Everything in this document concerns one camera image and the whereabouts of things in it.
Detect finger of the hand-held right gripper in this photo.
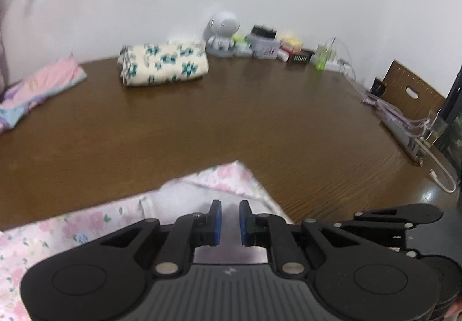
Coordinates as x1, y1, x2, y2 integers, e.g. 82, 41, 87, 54
335, 203, 444, 247

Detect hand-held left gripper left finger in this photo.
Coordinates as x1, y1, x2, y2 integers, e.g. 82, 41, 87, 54
100, 199, 223, 277

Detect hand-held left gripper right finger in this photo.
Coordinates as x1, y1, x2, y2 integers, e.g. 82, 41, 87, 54
239, 199, 360, 277

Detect pink floral dress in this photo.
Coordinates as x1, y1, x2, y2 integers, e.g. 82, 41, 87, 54
0, 160, 295, 321

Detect clear glass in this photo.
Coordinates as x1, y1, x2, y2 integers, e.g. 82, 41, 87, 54
424, 109, 448, 150

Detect dark monitor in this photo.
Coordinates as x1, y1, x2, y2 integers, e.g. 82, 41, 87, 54
438, 64, 462, 178

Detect black phone holder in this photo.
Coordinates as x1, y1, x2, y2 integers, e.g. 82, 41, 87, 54
370, 78, 387, 98

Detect folded cream floral cloth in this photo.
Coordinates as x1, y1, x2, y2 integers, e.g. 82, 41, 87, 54
117, 40, 210, 87

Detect white power strip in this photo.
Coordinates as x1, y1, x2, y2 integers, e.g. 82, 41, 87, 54
314, 57, 353, 73

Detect red and black small boxes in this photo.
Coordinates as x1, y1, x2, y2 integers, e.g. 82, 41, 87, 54
288, 49, 315, 65

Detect grey tin box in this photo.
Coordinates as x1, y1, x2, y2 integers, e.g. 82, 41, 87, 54
247, 34, 282, 59

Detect green white small boxes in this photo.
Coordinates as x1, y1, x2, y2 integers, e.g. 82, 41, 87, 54
232, 34, 254, 57

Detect green liquid bottle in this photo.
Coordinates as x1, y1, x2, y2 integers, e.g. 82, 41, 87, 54
315, 42, 331, 71

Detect black charger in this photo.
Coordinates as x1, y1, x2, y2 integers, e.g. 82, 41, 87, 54
250, 25, 278, 41

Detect white robot speaker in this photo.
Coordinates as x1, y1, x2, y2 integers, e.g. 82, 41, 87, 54
205, 10, 242, 57

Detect pink purple shorts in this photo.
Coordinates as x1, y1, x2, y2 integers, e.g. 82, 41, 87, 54
0, 55, 88, 132

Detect white usb cable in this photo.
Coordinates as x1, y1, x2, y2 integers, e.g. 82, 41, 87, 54
415, 138, 457, 194

